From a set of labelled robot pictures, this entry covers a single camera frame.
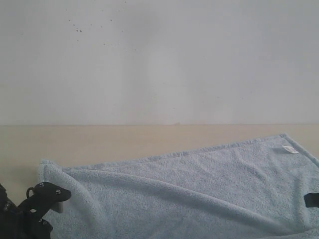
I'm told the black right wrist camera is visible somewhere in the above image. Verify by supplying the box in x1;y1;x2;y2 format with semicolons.
304;193;319;208

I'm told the light blue fluffy towel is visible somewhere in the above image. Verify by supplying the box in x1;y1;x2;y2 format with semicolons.
37;134;319;239

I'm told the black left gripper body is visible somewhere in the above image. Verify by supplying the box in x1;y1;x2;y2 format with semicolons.
0;184;53;239

